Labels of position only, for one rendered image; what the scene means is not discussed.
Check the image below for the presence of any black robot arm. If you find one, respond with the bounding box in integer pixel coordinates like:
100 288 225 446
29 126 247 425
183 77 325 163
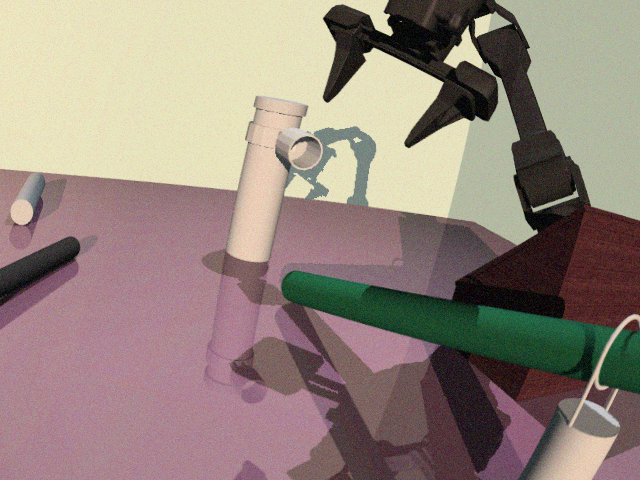
383 0 591 233

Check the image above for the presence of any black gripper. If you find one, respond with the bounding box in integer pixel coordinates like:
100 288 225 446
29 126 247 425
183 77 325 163
323 4 498 148

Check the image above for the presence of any green cylindrical rail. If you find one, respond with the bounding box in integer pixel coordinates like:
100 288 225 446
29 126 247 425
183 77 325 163
281 271 640 394

